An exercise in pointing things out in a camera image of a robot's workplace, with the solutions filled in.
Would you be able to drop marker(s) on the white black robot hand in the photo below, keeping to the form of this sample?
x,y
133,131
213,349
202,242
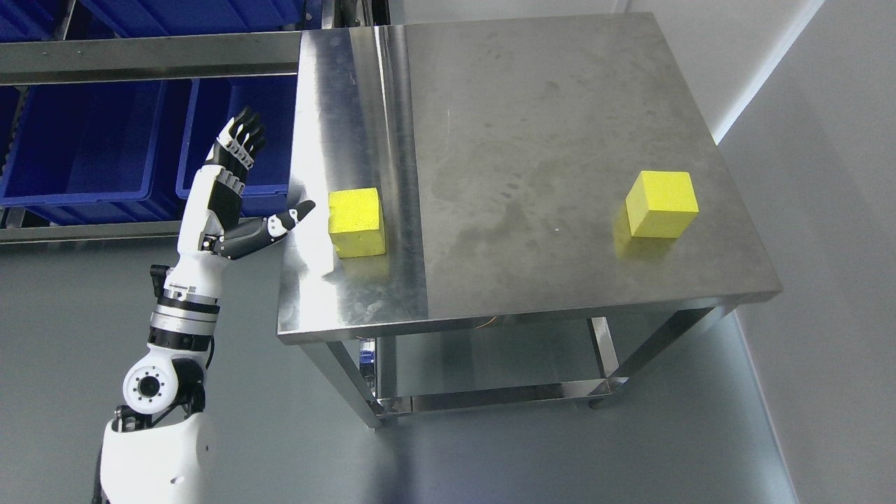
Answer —
x,y
211,226

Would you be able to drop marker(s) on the yellow foam block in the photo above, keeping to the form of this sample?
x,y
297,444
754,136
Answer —
x,y
661,204
356,223

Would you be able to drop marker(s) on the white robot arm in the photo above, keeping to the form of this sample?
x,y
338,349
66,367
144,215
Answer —
x,y
159,445

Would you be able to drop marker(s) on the metal shelf rack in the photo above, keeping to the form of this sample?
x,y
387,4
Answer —
x,y
68,61

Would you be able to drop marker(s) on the blue plastic bin upper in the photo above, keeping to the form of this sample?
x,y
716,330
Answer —
x,y
141,19

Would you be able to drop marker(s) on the stainless steel table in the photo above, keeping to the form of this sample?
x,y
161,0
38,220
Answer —
x,y
503,151

